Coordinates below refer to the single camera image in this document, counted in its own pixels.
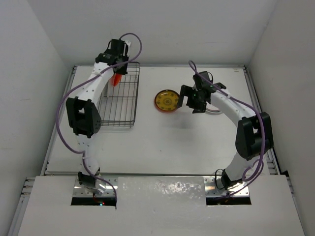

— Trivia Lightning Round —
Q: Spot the wire dish rack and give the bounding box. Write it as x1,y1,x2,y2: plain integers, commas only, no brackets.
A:
97,62,140,128

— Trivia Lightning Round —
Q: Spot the orange plate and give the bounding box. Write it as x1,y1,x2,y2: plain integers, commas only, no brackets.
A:
154,98,178,113
112,73,122,87

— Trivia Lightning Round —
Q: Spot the yellow plate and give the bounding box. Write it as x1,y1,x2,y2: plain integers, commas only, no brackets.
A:
154,89,179,113

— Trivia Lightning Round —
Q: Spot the metal base plate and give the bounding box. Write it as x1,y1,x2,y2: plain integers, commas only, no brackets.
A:
72,176,118,198
204,176,250,198

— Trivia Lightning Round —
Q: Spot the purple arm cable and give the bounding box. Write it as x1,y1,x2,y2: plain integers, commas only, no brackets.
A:
57,32,143,205
188,60,268,200

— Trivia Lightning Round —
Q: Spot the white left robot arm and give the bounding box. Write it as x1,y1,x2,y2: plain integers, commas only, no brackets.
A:
66,39,131,195

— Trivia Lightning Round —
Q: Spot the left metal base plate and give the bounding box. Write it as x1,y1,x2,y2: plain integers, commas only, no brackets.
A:
72,176,118,198

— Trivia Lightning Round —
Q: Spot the white plate teal rim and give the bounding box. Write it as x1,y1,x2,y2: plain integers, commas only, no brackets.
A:
206,107,222,115

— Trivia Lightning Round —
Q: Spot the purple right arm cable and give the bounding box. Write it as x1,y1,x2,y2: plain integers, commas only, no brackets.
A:
188,60,268,200

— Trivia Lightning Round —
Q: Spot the white foam cover board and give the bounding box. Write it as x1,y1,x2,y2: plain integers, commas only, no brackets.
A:
19,176,304,236

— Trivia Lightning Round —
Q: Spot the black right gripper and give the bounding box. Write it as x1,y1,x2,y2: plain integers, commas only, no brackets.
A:
177,85,207,113

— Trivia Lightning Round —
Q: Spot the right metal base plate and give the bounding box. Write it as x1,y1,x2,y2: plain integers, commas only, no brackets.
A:
204,176,250,198

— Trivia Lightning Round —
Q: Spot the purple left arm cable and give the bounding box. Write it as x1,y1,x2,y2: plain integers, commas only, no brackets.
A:
57,32,143,205

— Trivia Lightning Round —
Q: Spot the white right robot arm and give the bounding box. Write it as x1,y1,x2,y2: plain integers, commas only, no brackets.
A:
177,71,274,190

